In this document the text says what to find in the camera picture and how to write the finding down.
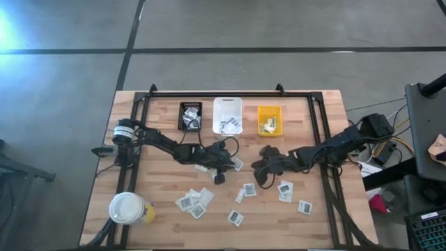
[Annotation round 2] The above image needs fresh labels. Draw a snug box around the white plastic bin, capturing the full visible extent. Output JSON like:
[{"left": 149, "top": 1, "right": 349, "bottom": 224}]
[{"left": 212, "top": 96, "right": 244, "bottom": 139}]

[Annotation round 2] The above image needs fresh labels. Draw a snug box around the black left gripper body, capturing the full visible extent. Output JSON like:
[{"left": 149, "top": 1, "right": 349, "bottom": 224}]
[{"left": 203, "top": 139, "right": 236, "bottom": 174}]

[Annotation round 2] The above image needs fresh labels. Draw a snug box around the brown cardboard piece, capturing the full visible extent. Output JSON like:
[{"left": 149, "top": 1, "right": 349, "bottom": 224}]
[{"left": 427, "top": 134, "right": 446, "bottom": 167}]

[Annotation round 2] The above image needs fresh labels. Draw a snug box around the disinfecting wipes canister yellow label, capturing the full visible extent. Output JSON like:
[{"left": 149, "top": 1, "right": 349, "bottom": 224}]
[{"left": 108, "top": 191, "right": 157, "bottom": 226}]

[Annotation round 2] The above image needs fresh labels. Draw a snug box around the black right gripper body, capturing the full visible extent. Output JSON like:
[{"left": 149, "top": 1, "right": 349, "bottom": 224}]
[{"left": 251, "top": 145, "right": 300, "bottom": 174}]

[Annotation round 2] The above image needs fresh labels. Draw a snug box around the black aluminium table frame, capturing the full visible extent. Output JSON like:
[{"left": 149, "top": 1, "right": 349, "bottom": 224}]
[{"left": 83, "top": 83, "right": 377, "bottom": 250}]

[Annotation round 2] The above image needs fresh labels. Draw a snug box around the backlit black keyboard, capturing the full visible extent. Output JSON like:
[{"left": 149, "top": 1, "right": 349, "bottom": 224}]
[{"left": 403, "top": 208, "right": 446, "bottom": 251}]

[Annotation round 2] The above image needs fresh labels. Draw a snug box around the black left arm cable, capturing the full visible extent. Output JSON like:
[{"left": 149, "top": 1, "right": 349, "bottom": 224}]
[{"left": 179, "top": 118, "right": 240, "bottom": 158}]

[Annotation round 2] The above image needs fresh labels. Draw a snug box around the red plastic object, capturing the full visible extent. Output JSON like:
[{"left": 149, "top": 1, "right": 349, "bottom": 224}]
[{"left": 369, "top": 194, "right": 387, "bottom": 214}]

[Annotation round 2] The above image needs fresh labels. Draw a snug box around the black slotted plastic basket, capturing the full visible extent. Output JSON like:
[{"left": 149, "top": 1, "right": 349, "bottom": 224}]
[{"left": 178, "top": 101, "right": 203, "bottom": 132}]

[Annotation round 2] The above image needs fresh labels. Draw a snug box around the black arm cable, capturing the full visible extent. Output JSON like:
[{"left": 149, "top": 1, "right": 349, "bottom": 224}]
[
  {"left": 256, "top": 167, "right": 279, "bottom": 190},
  {"left": 179, "top": 118, "right": 240, "bottom": 158}
]

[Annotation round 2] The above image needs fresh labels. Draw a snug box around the white paper box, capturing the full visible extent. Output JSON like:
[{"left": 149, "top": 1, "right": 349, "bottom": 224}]
[{"left": 358, "top": 162, "right": 383, "bottom": 178}]

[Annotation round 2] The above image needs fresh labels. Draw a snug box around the black round pole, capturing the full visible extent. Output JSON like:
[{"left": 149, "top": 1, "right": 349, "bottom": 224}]
[{"left": 420, "top": 73, "right": 446, "bottom": 98}]

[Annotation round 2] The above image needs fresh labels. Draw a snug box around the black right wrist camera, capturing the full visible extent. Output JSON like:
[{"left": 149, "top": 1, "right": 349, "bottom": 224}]
[{"left": 253, "top": 166, "right": 271, "bottom": 186}]

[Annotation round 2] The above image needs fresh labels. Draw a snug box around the dark grey side table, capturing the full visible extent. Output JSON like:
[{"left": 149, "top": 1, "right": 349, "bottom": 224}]
[{"left": 405, "top": 83, "right": 446, "bottom": 182}]

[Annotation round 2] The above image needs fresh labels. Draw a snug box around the plain white gauze packet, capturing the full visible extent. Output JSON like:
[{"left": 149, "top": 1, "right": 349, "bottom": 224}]
[{"left": 199, "top": 187, "right": 215, "bottom": 208}]

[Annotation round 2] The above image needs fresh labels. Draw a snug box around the yellow cable bundle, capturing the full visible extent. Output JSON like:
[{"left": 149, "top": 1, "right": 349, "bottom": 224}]
[{"left": 371, "top": 118, "right": 415, "bottom": 158}]

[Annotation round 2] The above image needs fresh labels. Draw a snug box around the black metal stand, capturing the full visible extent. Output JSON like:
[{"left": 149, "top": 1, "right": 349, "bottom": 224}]
[{"left": 0, "top": 139, "right": 56, "bottom": 251}]

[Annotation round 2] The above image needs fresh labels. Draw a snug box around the black power adapter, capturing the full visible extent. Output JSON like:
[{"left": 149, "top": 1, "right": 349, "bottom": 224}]
[{"left": 374, "top": 141, "right": 397, "bottom": 167}]

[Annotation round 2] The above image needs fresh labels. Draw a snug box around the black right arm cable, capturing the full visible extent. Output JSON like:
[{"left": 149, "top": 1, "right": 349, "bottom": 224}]
[{"left": 256, "top": 167, "right": 279, "bottom": 190}]

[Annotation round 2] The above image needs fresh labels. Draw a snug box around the yellow slotted plastic basket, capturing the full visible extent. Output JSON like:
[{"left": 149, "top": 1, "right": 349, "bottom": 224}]
[{"left": 257, "top": 105, "right": 284, "bottom": 137}]

